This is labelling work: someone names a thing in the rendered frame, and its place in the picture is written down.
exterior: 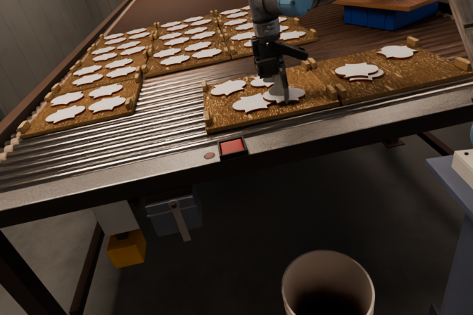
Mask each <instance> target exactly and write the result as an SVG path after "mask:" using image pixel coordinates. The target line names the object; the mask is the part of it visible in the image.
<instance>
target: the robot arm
mask: <svg viewBox="0 0 473 315"><path fill-rule="evenodd" d="M335 1H337V0H248V3H249V7H250V12H251V18H252V23H253V30H254V34H255V36H256V37H253V38H251V46H252V49H253V59H254V64H255V67H256V72H257V74H258V76H259V77H260V79H263V81H264V83H274V85H273V86H272V87H271V88H269V94H270V95H272V96H284V100H285V104H287V103H288V102H289V85H288V81H287V76H286V68H285V63H284V57H283V54H284V55H287V56H291V57H293V58H296V59H297V60H304V61H306V60H307V58H308V56H309V54H308V52H307V51H306V50H305V49H304V48H302V47H297V46H293V45H290V44H287V43H284V42H282V41H278V39H279V38H280V37H281V35H280V25H279V15H281V16H287V17H290V18H295V17H301V16H304V15H305V14H306V13H307V12H308V11H309V10H310V9H312V8H316V7H319V6H323V5H325V4H332V3H334V2H335ZM448 3H449V6H450V9H451V11H452V14H453V17H454V19H455V23H456V25H457V27H458V31H459V33H460V36H461V39H462V42H463V44H464V47H465V50H466V52H467V56H468V58H469V61H470V64H471V66H472V69H473V0H448ZM267 43H268V44H267Z"/></svg>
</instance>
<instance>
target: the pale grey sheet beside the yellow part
mask: <svg viewBox="0 0 473 315"><path fill-rule="evenodd" d="M91 210H92V212H93V213H94V216H95V217H96V219H97V221H98V223H99V224H100V226H101V228H102V230H103V232H104V233H105V235H106V236H111V235H115V234H118V233H124V232H127V231H133V230H136V229H140V228H139V225H138V223H137V220H136V219H135V217H134V215H133V212H132V210H131V208H130V206H129V204H128V202H127V200H123V201H120V202H114V203H111V204H107V205H101V206H98V207H92V208H91Z"/></svg>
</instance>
